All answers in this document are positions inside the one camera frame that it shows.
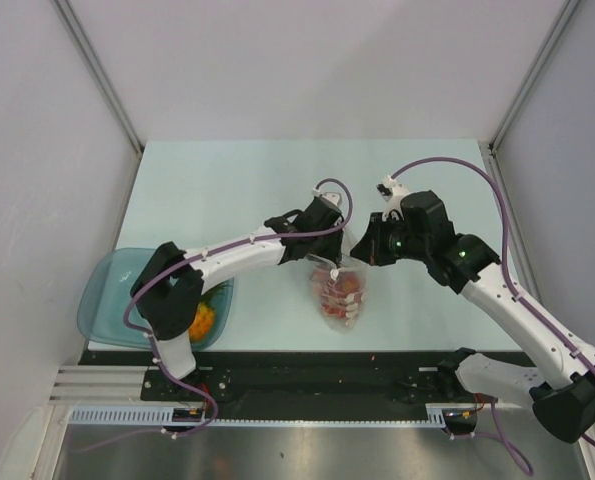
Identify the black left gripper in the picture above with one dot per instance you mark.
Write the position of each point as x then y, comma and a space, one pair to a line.
332, 252

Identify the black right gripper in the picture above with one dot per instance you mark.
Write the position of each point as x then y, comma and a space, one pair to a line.
370, 248

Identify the clear dotted zip top bag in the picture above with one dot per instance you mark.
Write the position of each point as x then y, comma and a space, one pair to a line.
347, 262

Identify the fake red grapes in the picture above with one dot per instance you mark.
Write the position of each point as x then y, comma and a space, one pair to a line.
339, 293

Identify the fake pineapple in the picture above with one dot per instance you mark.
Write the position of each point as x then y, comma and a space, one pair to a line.
206, 314

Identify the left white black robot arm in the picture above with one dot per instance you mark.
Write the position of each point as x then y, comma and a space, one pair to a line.
168, 291

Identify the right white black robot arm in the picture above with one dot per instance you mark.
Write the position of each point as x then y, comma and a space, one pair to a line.
559, 388

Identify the teal plastic container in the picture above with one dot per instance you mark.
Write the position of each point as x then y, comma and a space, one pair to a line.
107, 294

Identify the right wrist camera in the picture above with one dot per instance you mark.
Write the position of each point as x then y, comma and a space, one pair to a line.
393, 194

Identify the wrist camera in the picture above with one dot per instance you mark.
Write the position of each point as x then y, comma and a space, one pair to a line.
332, 197
393, 194

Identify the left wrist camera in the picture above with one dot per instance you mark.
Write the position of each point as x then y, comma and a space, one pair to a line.
332, 197

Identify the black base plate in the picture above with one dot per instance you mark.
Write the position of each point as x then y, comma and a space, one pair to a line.
305, 386

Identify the right aluminium frame post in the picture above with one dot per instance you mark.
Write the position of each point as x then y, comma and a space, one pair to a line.
536, 69

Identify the aluminium frame post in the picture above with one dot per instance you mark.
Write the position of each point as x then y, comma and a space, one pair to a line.
98, 73
536, 69

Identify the left aluminium frame post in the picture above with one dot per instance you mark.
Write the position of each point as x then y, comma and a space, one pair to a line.
98, 73

